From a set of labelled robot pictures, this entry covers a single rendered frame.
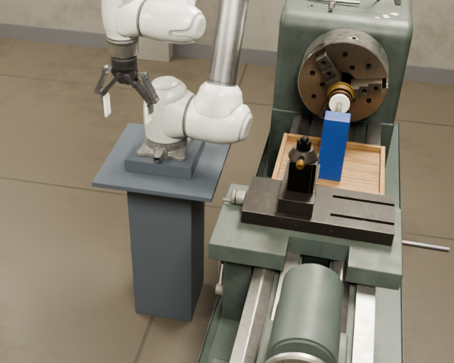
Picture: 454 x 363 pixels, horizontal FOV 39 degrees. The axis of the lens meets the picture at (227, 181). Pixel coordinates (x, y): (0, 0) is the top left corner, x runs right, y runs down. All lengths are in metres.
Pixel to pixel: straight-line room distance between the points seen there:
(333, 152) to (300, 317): 0.89
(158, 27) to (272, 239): 0.66
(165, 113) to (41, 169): 1.67
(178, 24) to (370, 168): 0.87
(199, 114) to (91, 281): 1.14
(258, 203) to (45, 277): 1.48
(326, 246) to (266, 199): 0.22
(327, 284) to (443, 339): 1.61
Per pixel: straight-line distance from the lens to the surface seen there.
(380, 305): 2.22
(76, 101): 4.47
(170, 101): 2.23
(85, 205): 3.47
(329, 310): 1.33
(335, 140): 2.04
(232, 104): 2.19
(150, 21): 1.75
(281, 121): 2.57
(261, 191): 1.90
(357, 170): 2.20
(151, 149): 2.35
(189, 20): 1.72
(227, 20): 2.18
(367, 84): 2.25
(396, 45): 2.41
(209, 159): 2.43
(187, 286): 2.67
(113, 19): 1.80
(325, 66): 2.24
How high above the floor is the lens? 2.08
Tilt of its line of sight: 35 degrees down
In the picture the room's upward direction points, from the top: 2 degrees clockwise
